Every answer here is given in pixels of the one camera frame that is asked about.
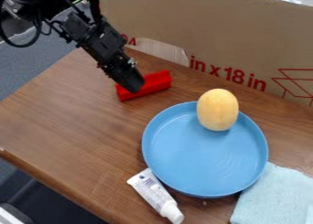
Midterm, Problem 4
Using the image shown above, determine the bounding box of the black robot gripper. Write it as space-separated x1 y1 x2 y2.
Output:
77 18 144 93

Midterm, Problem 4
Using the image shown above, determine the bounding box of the red rectangular block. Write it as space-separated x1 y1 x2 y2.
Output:
115 70 172 101

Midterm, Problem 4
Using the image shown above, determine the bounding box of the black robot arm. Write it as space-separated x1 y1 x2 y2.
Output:
0 0 144 93

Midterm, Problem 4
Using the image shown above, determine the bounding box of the grey fabric panel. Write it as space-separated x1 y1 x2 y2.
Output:
0 32 76 101

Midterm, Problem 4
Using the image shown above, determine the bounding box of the yellow potato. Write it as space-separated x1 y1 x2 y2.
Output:
196 89 238 131

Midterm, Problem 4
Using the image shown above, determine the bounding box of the blue round plate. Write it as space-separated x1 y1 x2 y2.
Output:
141 101 269 198

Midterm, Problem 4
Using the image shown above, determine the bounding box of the white cream tube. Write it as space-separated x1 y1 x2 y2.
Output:
127 168 184 224

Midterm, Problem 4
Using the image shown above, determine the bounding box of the light blue towel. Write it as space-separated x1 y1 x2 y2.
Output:
230 163 313 224

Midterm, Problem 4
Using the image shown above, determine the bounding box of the cardboard box wall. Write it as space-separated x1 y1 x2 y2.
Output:
100 0 313 107

